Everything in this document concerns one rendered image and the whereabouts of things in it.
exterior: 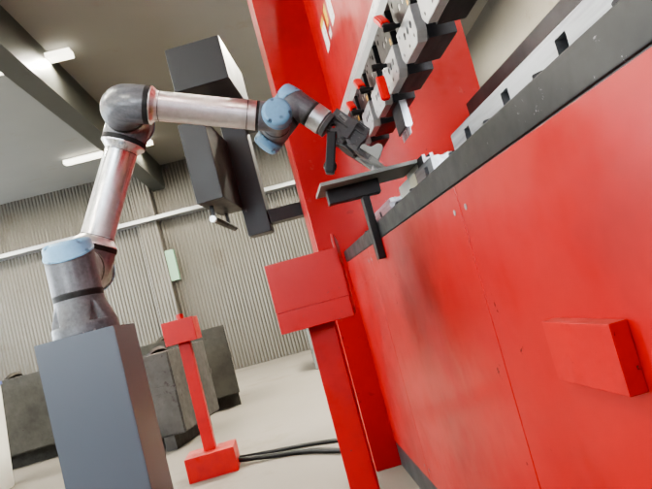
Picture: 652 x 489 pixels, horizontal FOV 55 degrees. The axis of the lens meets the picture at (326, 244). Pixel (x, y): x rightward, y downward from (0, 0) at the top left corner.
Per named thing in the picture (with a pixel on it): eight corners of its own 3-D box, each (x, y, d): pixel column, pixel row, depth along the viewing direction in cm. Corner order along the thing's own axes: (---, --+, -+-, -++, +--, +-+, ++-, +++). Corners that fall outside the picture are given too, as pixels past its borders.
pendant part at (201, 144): (221, 216, 312) (204, 147, 315) (244, 210, 312) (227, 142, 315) (196, 205, 267) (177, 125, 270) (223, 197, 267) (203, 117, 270)
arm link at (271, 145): (251, 131, 163) (276, 99, 165) (251, 143, 175) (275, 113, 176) (276, 148, 164) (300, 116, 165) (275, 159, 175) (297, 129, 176)
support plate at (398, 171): (316, 199, 178) (315, 195, 178) (404, 177, 181) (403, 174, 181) (320, 186, 160) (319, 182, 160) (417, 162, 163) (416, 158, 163)
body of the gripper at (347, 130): (372, 130, 168) (336, 105, 169) (353, 155, 168) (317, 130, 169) (371, 137, 176) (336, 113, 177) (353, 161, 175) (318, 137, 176)
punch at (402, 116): (401, 144, 178) (392, 112, 178) (407, 142, 178) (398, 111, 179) (407, 133, 168) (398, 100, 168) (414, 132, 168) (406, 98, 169)
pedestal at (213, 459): (194, 473, 326) (157, 319, 333) (241, 460, 329) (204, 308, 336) (189, 484, 307) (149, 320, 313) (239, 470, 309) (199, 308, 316)
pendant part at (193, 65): (236, 243, 319) (196, 86, 326) (282, 230, 318) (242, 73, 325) (210, 235, 268) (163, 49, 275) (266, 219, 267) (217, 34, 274)
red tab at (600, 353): (558, 379, 72) (540, 321, 73) (573, 375, 73) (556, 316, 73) (630, 398, 57) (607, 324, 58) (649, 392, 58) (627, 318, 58)
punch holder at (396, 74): (389, 97, 163) (373, 38, 164) (420, 89, 164) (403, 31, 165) (400, 76, 148) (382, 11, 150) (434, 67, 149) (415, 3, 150)
